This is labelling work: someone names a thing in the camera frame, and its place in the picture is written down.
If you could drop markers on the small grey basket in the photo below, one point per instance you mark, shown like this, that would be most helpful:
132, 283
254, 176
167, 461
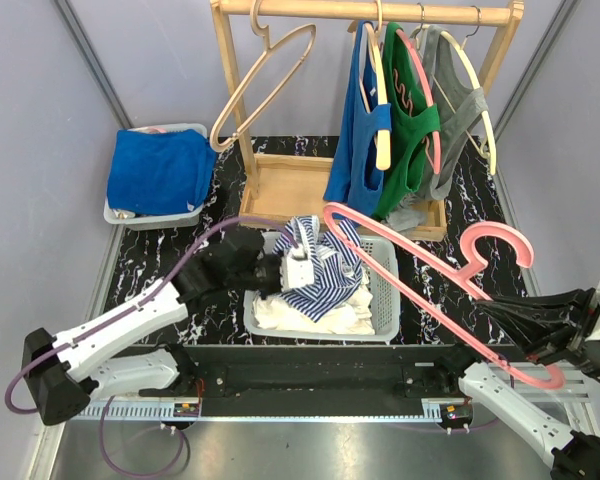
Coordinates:
137, 222

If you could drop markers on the blue white striped tank top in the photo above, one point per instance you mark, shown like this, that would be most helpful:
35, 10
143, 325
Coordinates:
337, 269

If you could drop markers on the grey tank top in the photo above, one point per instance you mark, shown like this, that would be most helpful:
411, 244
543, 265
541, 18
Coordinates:
436, 187

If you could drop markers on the cream wooden hanger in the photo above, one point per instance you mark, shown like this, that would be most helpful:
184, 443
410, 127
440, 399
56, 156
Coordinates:
382, 138

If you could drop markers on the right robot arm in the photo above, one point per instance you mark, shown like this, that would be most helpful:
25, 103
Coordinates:
570, 454

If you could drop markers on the grey plastic laundry basket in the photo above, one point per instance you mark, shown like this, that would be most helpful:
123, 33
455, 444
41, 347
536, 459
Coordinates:
384, 306

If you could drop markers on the cream hanger with grey top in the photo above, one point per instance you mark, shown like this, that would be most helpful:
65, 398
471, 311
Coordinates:
486, 150

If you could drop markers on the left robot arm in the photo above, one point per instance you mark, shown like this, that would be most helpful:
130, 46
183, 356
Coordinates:
66, 371

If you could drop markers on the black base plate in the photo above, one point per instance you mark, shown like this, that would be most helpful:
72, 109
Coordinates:
313, 382

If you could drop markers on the wooden clothes rack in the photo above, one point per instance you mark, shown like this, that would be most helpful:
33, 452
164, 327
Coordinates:
251, 33

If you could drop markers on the blue folded cloth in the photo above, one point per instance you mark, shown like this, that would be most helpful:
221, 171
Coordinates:
157, 174

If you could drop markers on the green tank top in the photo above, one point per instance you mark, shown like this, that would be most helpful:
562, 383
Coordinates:
412, 123

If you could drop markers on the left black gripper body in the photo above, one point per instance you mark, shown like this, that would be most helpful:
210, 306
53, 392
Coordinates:
267, 276

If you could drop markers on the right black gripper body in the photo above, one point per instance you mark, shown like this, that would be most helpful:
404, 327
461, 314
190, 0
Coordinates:
571, 344

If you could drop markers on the white crumpled garments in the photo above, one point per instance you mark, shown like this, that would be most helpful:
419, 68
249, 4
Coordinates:
351, 317

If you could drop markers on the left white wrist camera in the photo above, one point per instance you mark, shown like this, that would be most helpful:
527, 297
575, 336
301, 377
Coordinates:
297, 269

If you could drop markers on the black marble pattern mat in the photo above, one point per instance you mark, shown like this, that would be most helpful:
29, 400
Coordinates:
215, 304

